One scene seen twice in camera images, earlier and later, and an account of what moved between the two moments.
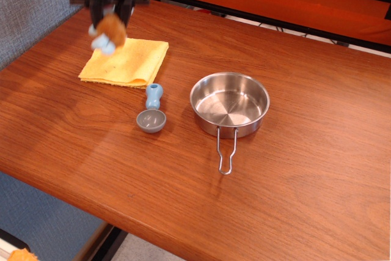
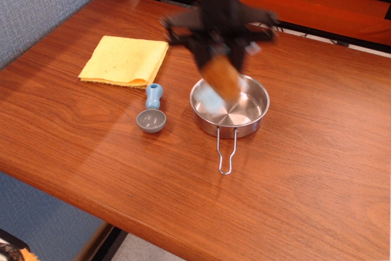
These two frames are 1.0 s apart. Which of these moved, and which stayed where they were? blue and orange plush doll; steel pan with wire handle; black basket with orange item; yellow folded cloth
Moved: blue and orange plush doll
Stayed: steel pan with wire handle; yellow folded cloth; black basket with orange item
